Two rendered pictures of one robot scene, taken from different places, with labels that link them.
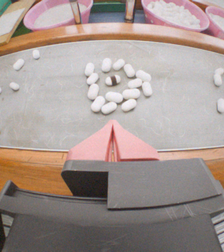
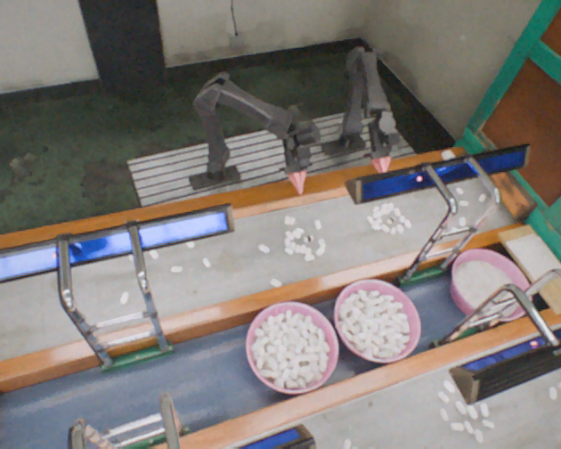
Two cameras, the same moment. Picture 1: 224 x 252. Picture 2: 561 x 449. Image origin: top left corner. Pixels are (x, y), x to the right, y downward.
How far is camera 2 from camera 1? 1.52 m
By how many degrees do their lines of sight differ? 48
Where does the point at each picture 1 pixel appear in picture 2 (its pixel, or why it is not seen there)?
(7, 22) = (531, 257)
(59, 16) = (483, 282)
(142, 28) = (394, 262)
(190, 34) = (354, 274)
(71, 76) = (416, 221)
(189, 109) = (339, 218)
